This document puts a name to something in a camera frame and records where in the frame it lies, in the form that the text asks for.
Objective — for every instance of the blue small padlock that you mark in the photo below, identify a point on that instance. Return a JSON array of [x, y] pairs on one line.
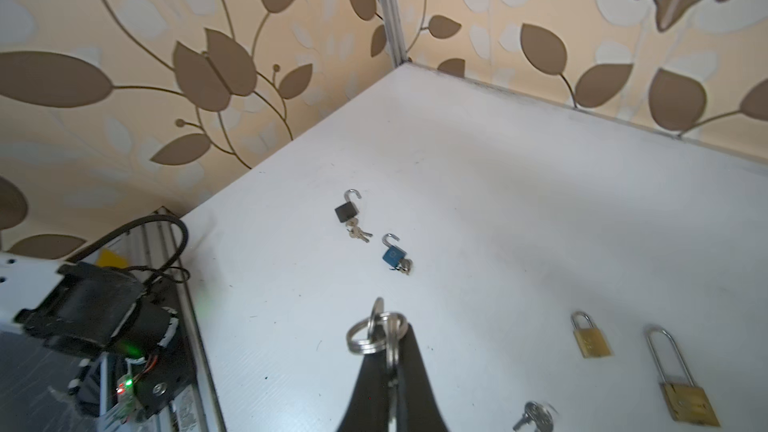
[[395, 257]]

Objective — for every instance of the small key pair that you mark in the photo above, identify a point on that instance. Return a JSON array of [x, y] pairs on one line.
[[540, 416]]

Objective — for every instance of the brass padlock with key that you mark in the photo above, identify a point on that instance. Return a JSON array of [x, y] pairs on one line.
[[589, 338]]

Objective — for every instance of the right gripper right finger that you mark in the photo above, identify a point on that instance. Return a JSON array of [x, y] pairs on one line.
[[416, 406]]

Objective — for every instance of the dark small padlock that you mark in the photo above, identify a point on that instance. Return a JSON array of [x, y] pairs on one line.
[[347, 213]]

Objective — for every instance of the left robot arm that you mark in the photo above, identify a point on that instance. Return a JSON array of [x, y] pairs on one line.
[[96, 337]]

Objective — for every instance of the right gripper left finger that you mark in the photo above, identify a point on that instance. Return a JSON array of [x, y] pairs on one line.
[[369, 406]]

